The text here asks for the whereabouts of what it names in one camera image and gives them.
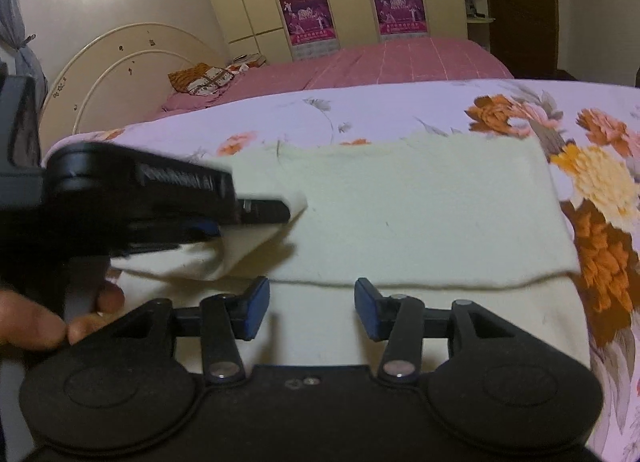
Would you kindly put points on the cream round headboard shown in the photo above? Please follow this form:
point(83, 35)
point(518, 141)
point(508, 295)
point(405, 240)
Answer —
point(110, 71)

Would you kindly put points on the grey curtain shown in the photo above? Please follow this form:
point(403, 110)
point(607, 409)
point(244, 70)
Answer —
point(15, 16)

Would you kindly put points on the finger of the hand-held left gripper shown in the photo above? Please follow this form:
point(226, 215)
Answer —
point(265, 211)
point(205, 231)

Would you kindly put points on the person's left hand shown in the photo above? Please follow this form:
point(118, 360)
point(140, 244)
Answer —
point(30, 317)

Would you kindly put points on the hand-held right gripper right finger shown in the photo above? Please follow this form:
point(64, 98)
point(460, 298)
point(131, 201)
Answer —
point(366, 312)

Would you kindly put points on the purple wall poster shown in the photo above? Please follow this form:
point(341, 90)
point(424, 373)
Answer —
point(309, 16)
point(399, 6)

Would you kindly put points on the cream wardrobe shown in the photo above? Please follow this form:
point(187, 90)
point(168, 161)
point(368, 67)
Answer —
point(350, 6)

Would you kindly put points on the orange patterned pillow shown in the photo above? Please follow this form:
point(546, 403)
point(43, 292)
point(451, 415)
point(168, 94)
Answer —
point(200, 79)

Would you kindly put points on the pale cream knit garment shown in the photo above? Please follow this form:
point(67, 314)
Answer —
point(425, 217)

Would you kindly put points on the pink checked bed cover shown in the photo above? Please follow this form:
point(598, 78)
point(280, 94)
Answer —
point(400, 61)

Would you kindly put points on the floral lilac bedsheet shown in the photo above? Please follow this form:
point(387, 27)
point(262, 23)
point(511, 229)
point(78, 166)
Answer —
point(400, 106)

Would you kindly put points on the dark wooden door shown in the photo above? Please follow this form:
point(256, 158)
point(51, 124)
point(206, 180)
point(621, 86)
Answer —
point(520, 6)

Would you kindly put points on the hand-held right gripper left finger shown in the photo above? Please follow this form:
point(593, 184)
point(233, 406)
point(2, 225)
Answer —
point(258, 309)

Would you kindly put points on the dark item on shelf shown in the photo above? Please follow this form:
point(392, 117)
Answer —
point(475, 9)

